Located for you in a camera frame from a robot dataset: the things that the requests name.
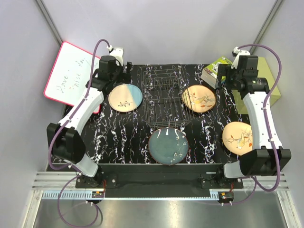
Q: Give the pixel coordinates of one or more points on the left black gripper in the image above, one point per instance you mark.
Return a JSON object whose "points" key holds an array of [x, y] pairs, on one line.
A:
{"points": [[125, 71]]}

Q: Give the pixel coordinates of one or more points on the cream and blue plate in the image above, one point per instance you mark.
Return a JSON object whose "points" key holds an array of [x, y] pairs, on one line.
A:
{"points": [[125, 98]]}

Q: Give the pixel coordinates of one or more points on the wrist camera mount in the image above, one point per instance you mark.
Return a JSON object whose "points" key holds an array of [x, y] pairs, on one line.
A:
{"points": [[116, 52], [237, 53]]}

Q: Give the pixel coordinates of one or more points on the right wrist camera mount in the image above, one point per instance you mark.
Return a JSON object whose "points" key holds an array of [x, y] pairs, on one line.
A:
{"points": [[237, 53]]}

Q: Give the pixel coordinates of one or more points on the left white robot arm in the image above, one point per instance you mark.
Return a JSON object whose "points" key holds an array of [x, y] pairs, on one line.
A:
{"points": [[65, 145]]}

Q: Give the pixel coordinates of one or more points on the light green box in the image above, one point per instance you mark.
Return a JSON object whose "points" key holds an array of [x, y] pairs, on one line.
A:
{"points": [[265, 72]]}

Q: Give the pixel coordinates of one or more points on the wire dish rack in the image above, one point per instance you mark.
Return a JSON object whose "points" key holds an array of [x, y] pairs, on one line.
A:
{"points": [[164, 101]]}

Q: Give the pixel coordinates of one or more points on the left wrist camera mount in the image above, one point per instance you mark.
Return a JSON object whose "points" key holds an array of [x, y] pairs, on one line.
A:
{"points": [[116, 52]]}

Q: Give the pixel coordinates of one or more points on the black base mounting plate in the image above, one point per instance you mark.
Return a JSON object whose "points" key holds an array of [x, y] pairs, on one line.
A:
{"points": [[209, 176]]}

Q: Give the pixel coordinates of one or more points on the dark teal plate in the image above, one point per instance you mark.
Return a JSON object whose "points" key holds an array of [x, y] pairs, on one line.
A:
{"points": [[168, 146]]}

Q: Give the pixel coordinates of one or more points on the green cover book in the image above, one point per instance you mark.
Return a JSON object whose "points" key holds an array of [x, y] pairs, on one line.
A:
{"points": [[209, 73]]}

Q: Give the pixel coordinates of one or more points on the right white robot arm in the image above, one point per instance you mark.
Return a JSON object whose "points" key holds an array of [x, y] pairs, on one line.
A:
{"points": [[268, 157]]}

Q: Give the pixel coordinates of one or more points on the black marble pattern mat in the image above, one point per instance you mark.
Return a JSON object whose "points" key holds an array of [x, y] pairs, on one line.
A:
{"points": [[114, 137]]}

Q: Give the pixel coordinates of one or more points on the cream bird plate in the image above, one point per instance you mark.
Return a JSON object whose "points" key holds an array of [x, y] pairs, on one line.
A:
{"points": [[199, 98], [237, 138]]}

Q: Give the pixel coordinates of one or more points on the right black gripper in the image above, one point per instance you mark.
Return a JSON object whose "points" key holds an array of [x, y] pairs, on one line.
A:
{"points": [[224, 70]]}

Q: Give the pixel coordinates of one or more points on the aluminium rail frame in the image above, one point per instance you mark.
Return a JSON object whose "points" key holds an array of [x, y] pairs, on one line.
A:
{"points": [[161, 206]]}

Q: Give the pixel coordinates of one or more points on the pink framed whiteboard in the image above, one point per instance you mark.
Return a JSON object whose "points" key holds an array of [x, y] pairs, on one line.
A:
{"points": [[69, 75]]}

